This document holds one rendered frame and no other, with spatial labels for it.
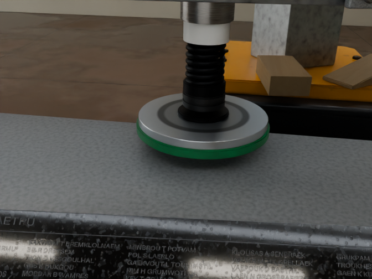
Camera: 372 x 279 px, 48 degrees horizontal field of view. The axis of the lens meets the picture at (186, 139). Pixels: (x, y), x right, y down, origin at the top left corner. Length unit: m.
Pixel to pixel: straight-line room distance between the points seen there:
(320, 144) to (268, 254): 0.28
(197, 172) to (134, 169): 0.10
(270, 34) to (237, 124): 0.68
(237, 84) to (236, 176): 0.55
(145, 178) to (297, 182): 0.22
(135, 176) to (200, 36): 0.22
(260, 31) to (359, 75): 0.34
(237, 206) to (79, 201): 0.21
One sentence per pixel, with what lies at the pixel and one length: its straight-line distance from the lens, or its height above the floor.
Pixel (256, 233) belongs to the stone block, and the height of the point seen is 0.79.
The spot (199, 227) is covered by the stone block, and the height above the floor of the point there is 0.80.
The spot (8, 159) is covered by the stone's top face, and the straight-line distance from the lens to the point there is 0.71.
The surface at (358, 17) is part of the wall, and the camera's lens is 6.93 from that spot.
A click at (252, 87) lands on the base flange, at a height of 0.76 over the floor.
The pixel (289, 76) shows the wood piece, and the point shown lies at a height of 0.83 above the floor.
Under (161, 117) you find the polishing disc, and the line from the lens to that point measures 0.67.
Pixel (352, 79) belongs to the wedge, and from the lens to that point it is 1.19.
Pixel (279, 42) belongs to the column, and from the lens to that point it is 1.27.
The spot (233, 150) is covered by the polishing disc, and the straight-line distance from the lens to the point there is 0.61.
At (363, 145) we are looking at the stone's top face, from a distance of 0.78.
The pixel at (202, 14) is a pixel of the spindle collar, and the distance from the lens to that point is 0.61.
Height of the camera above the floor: 1.12
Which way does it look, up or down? 26 degrees down
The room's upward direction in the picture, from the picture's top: 1 degrees clockwise
